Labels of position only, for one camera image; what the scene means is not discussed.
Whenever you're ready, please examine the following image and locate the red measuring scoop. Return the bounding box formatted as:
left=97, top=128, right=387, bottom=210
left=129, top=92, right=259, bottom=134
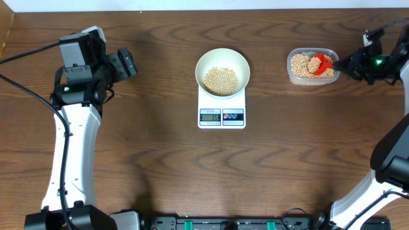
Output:
left=307, top=54, right=334, bottom=78

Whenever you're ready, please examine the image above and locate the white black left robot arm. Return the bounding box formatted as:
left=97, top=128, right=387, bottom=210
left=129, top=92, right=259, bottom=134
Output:
left=24, top=26, right=140, bottom=229

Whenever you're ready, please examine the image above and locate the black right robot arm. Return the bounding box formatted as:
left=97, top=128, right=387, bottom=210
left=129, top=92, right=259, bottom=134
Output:
left=316, top=26, right=408, bottom=229

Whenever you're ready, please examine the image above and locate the soybeans pile in bowl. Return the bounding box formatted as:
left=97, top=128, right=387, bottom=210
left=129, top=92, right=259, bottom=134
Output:
left=204, top=66, right=240, bottom=96

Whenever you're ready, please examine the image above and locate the cream round bowl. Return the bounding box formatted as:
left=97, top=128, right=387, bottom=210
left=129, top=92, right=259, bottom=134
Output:
left=195, top=48, right=251, bottom=98

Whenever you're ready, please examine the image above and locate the white digital kitchen scale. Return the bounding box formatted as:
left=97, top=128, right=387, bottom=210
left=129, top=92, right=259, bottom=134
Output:
left=197, top=86, right=247, bottom=129

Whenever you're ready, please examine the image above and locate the clear plastic container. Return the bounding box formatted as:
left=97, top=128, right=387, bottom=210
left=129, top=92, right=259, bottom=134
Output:
left=287, top=48, right=340, bottom=86

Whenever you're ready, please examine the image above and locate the tan soybeans pile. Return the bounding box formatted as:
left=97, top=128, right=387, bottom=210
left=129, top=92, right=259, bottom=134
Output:
left=290, top=53, right=335, bottom=79

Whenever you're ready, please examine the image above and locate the black left camera cable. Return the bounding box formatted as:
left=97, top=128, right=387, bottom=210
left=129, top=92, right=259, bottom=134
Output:
left=0, top=41, right=74, bottom=230

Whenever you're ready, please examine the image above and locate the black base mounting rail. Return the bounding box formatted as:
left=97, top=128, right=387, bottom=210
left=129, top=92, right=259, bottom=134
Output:
left=110, top=209, right=392, bottom=230

